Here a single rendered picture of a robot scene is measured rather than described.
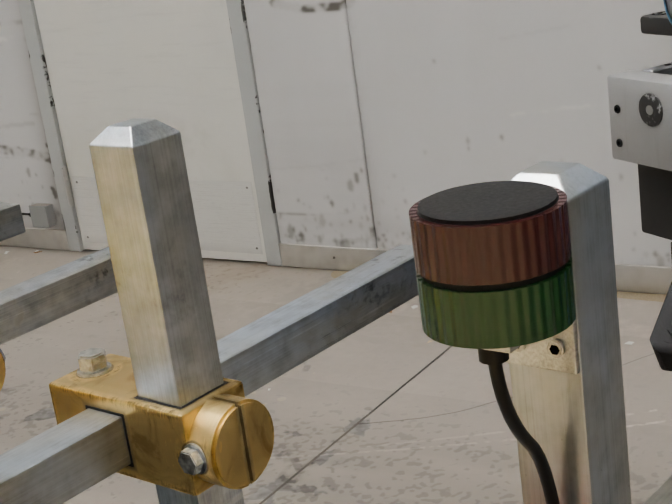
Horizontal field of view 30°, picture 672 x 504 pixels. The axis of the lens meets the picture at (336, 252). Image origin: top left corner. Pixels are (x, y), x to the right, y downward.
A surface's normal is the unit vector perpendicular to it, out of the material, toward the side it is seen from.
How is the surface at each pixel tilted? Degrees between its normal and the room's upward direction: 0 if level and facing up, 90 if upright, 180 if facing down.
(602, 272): 90
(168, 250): 90
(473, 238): 90
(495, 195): 0
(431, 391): 0
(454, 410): 0
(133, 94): 90
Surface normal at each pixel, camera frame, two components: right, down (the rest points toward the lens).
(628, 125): -0.88, 0.25
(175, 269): 0.77, 0.09
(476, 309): -0.31, 0.33
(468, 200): -0.13, -0.95
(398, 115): -0.53, 0.32
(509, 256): 0.11, 0.29
